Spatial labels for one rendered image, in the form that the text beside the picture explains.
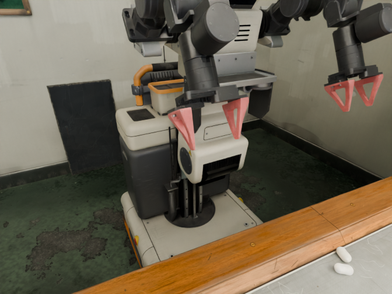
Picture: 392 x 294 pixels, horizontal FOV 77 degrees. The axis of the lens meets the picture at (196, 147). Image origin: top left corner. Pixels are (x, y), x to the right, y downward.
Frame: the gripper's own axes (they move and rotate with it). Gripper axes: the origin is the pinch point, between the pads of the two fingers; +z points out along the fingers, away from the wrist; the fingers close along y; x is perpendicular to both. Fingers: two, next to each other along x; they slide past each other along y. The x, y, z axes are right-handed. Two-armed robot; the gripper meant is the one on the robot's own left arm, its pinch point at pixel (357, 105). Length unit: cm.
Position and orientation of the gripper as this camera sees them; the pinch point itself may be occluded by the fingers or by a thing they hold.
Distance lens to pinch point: 76.9
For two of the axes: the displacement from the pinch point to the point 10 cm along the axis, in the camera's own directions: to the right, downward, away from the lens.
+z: 2.1, 9.8, 0.7
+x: -4.1, 0.2, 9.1
